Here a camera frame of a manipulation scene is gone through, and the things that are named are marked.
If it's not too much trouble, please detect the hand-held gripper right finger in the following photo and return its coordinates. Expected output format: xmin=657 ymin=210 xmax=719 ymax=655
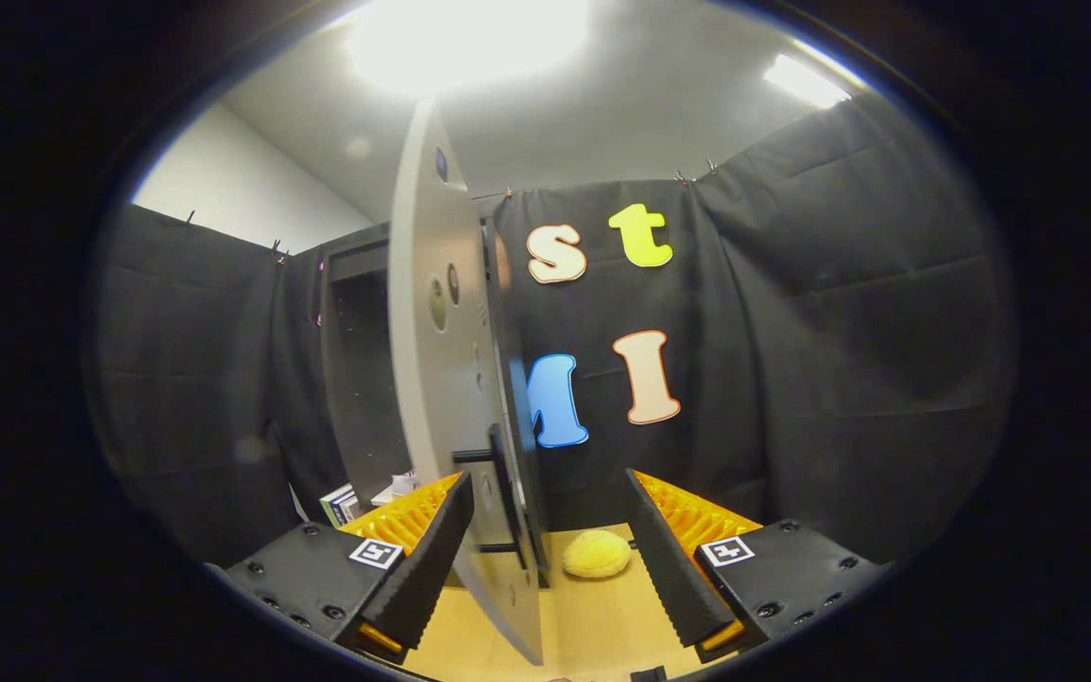
xmin=623 ymin=469 xmax=892 ymax=667

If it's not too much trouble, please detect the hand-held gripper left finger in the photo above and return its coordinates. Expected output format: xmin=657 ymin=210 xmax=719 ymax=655
xmin=209 ymin=471 xmax=475 ymax=664

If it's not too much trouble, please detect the dark grey shoe cabinet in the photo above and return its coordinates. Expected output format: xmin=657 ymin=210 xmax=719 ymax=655
xmin=318 ymin=189 xmax=554 ymax=588

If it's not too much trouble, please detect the narrow ceiling light panel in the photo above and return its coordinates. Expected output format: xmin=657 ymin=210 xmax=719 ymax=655
xmin=763 ymin=54 xmax=854 ymax=110

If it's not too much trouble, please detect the beige shoe cabinet door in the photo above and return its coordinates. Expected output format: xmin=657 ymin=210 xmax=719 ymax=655
xmin=387 ymin=99 xmax=546 ymax=666

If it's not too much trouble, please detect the yellow plush toy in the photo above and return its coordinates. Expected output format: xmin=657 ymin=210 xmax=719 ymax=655
xmin=562 ymin=529 xmax=633 ymax=580

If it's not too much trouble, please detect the black door handle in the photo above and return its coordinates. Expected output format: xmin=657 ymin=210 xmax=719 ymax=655
xmin=453 ymin=423 xmax=532 ymax=556

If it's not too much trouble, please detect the large ceiling light panel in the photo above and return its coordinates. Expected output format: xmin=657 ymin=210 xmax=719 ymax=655
xmin=347 ymin=0 xmax=594 ymax=98

